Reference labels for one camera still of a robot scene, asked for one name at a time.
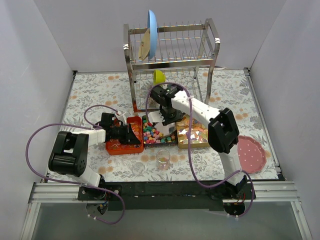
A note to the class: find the light blue plate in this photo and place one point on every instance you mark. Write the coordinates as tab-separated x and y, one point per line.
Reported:
153	27

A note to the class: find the pink polka dot plate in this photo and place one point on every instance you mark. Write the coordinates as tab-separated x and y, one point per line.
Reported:
251	154

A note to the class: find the metal scoop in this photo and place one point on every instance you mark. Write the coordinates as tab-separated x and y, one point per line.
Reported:
166	130

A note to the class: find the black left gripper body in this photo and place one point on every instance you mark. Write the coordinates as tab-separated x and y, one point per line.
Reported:
127	135

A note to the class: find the star candy tin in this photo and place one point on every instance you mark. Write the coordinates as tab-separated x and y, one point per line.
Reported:
154	138

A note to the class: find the steel two-tier dish rack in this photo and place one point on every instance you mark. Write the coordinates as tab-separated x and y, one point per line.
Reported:
186	52

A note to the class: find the patterned ceramic bowl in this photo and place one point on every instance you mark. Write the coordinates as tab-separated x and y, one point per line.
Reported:
151	102

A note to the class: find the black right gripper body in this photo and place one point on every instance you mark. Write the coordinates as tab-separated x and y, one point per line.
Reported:
170	119

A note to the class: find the gold tin of candies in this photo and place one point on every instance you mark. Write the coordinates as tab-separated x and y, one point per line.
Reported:
198	134

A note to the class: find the clear jar lid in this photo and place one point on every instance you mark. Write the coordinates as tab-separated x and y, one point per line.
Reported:
138	169

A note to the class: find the beige plate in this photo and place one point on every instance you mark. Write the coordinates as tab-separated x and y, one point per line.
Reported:
145	46

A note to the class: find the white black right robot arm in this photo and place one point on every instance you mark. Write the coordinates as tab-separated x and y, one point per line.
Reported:
223	132

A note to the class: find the aluminium frame rail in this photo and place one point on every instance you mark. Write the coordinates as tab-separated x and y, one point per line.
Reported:
265	191

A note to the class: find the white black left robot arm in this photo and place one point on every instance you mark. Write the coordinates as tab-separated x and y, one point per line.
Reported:
70	150

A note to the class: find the orange lollipop candy tin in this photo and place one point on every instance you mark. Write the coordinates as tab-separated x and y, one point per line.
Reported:
114	147

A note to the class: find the clear glass jar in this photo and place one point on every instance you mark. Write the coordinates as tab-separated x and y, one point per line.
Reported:
163	159

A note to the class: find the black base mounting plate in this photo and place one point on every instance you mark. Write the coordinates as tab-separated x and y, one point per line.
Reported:
164	195

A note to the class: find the yellow-green bowl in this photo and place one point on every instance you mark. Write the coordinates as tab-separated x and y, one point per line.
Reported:
158	77

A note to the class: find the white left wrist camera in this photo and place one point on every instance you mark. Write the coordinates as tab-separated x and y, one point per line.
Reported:
122	116

